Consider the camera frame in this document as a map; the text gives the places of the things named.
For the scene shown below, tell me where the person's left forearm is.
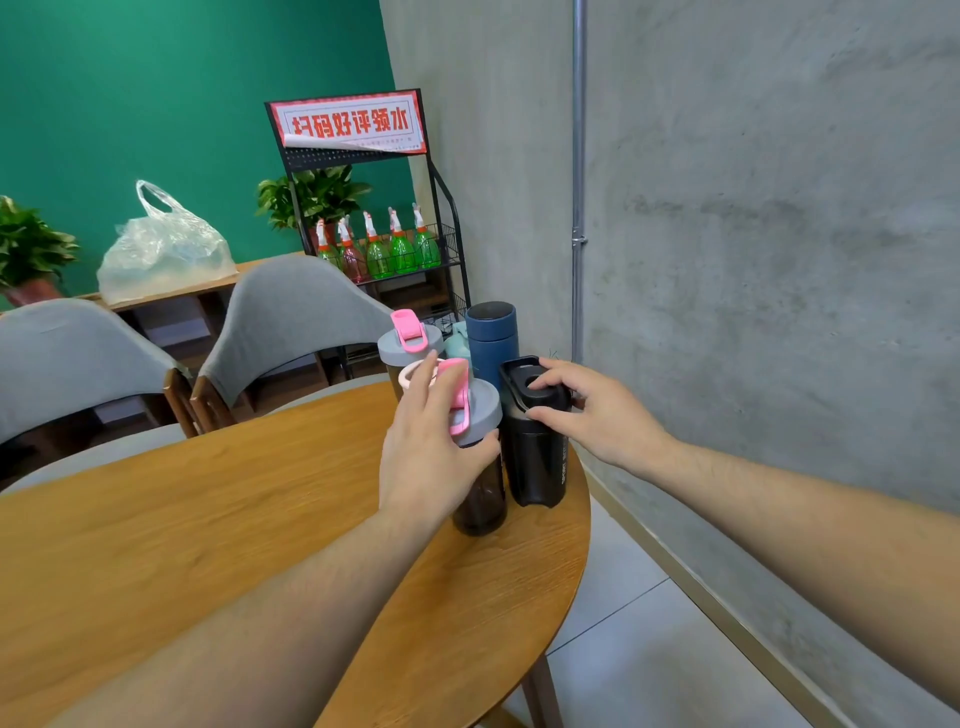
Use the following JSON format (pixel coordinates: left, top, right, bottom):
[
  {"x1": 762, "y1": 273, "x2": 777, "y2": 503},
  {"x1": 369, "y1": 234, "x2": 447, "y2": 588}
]
[{"x1": 45, "y1": 504, "x2": 453, "y2": 728}]

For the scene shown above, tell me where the person's right hand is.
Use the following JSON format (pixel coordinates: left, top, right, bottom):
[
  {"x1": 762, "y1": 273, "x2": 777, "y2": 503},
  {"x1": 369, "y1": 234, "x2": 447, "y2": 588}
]
[{"x1": 525, "y1": 357, "x2": 680, "y2": 483}]

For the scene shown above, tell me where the wooden shelf cabinet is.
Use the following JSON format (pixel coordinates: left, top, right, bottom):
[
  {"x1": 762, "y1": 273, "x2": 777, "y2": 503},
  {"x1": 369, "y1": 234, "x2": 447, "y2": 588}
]
[{"x1": 75, "y1": 250, "x2": 393, "y2": 423}]

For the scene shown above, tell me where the black metal display rack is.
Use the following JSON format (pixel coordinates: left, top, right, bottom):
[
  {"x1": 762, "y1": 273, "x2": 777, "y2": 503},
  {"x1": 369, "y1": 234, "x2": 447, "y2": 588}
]
[{"x1": 264, "y1": 88, "x2": 473, "y2": 381}]

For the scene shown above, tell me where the potted green plant red pot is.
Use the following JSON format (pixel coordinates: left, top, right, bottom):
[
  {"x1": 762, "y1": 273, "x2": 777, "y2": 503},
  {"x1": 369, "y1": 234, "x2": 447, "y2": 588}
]
[{"x1": 0, "y1": 195, "x2": 81, "y2": 309}]

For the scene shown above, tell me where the clear plastic bag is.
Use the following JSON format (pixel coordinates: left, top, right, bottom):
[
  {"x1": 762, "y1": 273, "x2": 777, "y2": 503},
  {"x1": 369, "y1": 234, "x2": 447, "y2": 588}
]
[{"x1": 96, "y1": 179, "x2": 240, "y2": 307}]

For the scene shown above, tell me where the grey upholstered wooden chair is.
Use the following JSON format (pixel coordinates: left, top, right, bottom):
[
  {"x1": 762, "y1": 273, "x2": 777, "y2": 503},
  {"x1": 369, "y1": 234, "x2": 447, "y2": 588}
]
[
  {"x1": 189, "y1": 254, "x2": 396, "y2": 435},
  {"x1": 0, "y1": 297, "x2": 201, "y2": 495}
]

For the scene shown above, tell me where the dark blue thermos bottle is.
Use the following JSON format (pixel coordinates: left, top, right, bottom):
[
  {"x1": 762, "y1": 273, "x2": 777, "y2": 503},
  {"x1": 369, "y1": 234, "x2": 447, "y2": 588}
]
[{"x1": 465, "y1": 300, "x2": 521, "y2": 393}]

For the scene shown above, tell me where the red and white sign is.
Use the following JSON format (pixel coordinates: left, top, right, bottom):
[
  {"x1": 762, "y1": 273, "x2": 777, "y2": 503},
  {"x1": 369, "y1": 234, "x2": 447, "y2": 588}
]
[{"x1": 269, "y1": 90, "x2": 428, "y2": 157}]

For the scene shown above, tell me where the amber bottle grey pink lid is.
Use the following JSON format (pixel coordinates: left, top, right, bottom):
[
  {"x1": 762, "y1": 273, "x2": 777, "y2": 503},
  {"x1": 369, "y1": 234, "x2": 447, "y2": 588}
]
[{"x1": 377, "y1": 308, "x2": 446, "y2": 400}]

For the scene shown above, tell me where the pink spray bottle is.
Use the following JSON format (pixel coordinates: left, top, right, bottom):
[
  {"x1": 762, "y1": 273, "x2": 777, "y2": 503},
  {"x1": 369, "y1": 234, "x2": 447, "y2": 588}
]
[{"x1": 335, "y1": 215, "x2": 369, "y2": 285}]

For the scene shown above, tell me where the black sports bottle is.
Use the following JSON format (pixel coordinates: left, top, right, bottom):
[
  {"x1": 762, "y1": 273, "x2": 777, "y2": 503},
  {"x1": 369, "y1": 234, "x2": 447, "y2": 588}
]
[{"x1": 498, "y1": 355, "x2": 576, "y2": 510}]

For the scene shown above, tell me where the grey metal wall pipe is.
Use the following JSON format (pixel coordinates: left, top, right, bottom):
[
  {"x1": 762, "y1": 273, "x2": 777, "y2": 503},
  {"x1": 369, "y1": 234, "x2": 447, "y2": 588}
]
[{"x1": 570, "y1": 0, "x2": 588, "y2": 367}]

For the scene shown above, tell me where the dark bottle grey pink lid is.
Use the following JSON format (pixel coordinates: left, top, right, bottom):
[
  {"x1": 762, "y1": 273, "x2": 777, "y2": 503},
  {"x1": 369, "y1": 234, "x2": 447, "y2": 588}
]
[{"x1": 397, "y1": 357, "x2": 510, "y2": 538}]

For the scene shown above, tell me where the person's left hand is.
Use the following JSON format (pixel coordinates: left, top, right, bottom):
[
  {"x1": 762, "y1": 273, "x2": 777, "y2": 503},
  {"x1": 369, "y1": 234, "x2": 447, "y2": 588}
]
[{"x1": 378, "y1": 349, "x2": 502, "y2": 526}]

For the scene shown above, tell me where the wooden table leg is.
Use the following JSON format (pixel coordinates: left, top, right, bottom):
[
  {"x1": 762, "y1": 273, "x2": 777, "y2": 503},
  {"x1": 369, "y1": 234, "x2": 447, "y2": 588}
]
[{"x1": 520, "y1": 654, "x2": 566, "y2": 728}]

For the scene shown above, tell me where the person's right forearm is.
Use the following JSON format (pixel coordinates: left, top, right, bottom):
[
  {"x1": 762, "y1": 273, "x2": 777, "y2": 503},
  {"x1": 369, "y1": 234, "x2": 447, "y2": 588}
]
[{"x1": 649, "y1": 436, "x2": 960, "y2": 710}]

